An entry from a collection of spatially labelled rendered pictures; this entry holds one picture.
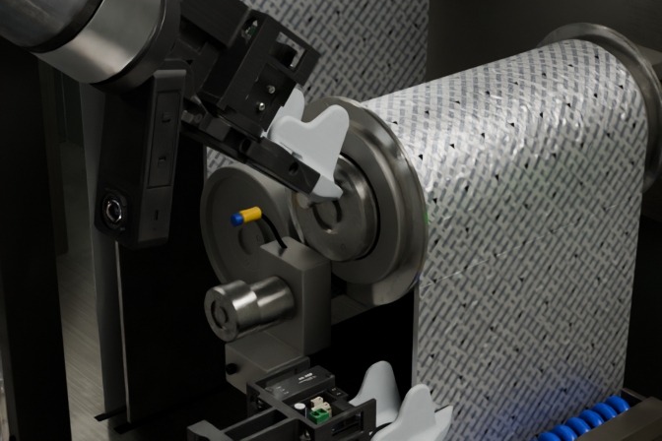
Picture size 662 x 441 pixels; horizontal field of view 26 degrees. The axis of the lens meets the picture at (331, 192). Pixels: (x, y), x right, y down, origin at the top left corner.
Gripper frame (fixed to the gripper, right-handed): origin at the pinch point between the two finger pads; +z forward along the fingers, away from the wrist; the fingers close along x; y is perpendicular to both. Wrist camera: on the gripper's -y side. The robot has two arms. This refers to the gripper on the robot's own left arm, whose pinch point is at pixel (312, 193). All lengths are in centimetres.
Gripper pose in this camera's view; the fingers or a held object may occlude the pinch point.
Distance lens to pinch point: 94.5
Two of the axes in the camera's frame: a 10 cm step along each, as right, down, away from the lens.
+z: 5.9, 3.7, 7.2
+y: 4.8, -8.7, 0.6
